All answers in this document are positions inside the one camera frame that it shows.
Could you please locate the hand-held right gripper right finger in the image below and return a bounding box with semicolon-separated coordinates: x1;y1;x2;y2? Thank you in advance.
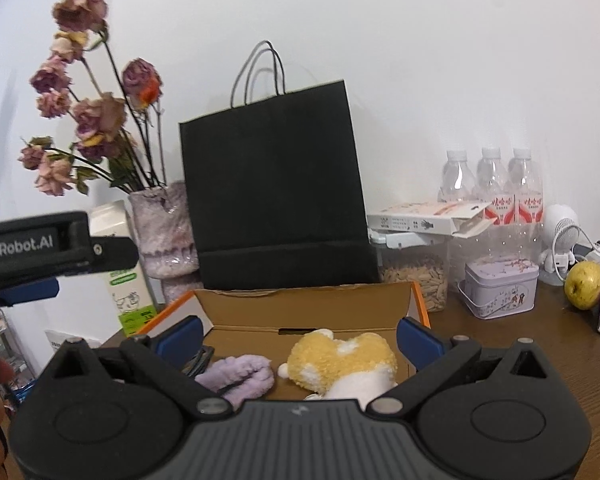
364;317;556;417

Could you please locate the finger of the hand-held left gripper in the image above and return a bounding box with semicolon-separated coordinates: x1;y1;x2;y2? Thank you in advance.
89;235;139;275
0;278;60;307

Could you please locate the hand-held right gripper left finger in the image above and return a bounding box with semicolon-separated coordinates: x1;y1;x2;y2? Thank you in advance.
44;316;234;417

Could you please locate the yellow white plush toy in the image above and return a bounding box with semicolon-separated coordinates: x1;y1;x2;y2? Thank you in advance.
278;328;398;402

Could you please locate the red cardboard box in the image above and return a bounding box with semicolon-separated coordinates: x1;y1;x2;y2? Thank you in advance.
130;280;431;403

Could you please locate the white green milk carton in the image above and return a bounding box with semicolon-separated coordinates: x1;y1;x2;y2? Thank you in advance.
89;200;157;338

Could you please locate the mottled purple white vase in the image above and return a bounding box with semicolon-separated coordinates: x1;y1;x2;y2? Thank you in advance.
127;180;202;306

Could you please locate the clear jar of seeds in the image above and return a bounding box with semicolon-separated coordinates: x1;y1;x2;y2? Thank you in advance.
370;232;451;313

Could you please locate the pale printed tin box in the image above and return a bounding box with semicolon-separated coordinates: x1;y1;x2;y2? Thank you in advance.
457;255;539;320

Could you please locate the flat white carton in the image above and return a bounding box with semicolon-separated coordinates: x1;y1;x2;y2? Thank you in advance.
366;200;496;238

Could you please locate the dried pink rose bouquet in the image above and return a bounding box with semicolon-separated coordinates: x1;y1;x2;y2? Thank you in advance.
17;0;165;196

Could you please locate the clear water bottle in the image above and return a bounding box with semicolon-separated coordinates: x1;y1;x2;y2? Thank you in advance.
437;149;477;206
475;147;514;225
510;147;545;225

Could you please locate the black paper bag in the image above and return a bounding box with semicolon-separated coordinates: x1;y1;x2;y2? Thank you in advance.
178;40;381;291

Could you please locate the yellow-green apple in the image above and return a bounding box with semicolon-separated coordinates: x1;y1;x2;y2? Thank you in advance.
564;261;600;311

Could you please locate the white robot-shaped gadget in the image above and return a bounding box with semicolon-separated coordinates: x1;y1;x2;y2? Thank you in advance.
537;203;581;273

